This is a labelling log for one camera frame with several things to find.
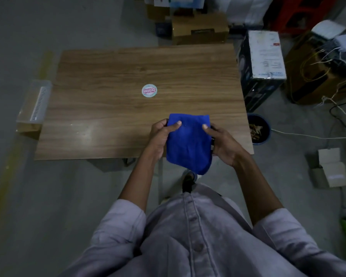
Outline white blue printed box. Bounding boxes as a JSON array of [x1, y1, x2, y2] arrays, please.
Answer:
[[153, 0, 206, 9]]

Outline black trousers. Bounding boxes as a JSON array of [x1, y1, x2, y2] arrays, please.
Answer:
[[181, 174, 196, 194]]

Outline wooden table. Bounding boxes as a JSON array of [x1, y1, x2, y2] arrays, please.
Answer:
[[34, 43, 255, 161]]

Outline black box with white label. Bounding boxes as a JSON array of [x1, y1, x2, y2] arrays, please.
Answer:
[[236, 30, 288, 113]]

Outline pile of cardboard paper scraps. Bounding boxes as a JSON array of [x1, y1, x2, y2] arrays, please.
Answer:
[[249, 123, 263, 142]]

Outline clear plastic box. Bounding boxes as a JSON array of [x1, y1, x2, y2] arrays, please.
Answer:
[[16, 80, 53, 124]]

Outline small brown cardboard box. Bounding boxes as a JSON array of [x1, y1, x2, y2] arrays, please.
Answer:
[[144, 0, 171, 22]]

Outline blue cloth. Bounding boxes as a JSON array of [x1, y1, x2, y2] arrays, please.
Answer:
[[166, 113, 213, 175]]

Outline white rounded device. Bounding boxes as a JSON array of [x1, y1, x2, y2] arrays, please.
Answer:
[[311, 20, 346, 41]]

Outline white cable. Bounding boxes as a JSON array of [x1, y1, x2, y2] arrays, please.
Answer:
[[271, 128, 346, 140]]

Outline thin white wire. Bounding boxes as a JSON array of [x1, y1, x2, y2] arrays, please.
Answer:
[[316, 95, 346, 118]]

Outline blue round waste bin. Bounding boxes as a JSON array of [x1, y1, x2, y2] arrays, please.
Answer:
[[246, 113, 272, 145]]

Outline person's left hand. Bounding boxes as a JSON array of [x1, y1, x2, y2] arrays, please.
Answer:
[[148, 118, 182, 160]]

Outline large brown cardboard box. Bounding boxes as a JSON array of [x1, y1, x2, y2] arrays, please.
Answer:
[[285, 28, 346, 106]]

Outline person's right hand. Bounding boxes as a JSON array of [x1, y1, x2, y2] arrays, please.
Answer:
[[202, 123, 250, 167]]

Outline yellow wire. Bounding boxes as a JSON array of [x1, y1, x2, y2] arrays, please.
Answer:
[[299, 50, 332, 83]]

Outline small open white carton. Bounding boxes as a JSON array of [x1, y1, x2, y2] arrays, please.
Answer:
[[310, 147, 346, 189]]

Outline person's right forearm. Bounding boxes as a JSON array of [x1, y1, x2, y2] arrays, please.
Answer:
[[233, 158, 284, 227]]

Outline black cable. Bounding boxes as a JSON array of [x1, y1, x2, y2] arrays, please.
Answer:
[[329, 92, 346, 130]]

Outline dark blue small box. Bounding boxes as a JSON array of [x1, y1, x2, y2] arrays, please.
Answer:
[[155, 21, 173, 39]]

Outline white wrapped package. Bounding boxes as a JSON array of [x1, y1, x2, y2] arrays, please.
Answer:
[[216, 0, 274, 25]]

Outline light denim shirt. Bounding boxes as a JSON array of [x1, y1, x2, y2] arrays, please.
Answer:
[[59, 184, 346, 277]]

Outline red plastic item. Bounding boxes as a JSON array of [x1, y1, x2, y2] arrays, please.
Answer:
[[264, 0, 339, 35]]

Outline round white foil lid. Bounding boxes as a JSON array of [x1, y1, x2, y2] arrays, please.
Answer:
[[141, 83, 158, 98]]

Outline white perforated shoe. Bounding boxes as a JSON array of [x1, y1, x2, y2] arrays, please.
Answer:
[[182, 170, 198, 184]]

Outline black electronic device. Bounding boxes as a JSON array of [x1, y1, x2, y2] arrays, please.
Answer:
[[320, 46, 346, 78]]

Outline person's left forearm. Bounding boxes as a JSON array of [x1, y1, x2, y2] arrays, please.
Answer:
[[118, 152, 162, 212]]

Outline brown cardboard box with handle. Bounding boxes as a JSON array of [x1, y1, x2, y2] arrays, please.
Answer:
[[171, 13, 230, 46]]

